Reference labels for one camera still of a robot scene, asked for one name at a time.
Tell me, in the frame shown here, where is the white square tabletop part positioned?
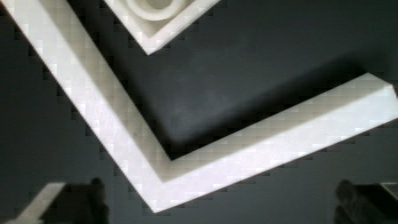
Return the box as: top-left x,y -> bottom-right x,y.
104,0 -> 221,55

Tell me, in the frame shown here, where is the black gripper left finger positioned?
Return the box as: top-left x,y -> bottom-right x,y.
9,177 -> 111,224

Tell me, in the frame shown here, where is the white U-shaped obstacle fence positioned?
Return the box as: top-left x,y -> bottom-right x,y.
0,0 -> 398,211

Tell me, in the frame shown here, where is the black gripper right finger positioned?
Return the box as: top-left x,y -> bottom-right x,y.
335,180 -> 398,224

